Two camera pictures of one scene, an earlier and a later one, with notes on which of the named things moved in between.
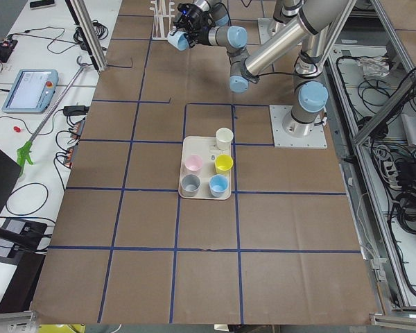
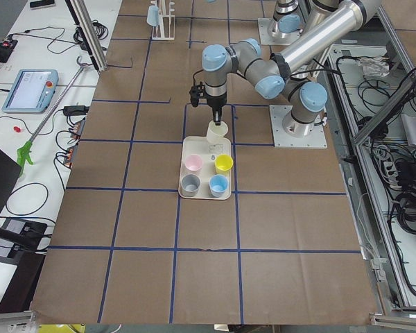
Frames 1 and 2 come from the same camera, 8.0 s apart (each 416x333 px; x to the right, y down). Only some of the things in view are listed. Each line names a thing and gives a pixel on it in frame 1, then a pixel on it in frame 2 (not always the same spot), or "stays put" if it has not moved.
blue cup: (218, 184) stays put
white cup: (224, 137) → (215, 134)
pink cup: (193, 164) stays put
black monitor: (2, 175) stays put
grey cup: (190, 184) stays put
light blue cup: (178, 39) → (153, 16)
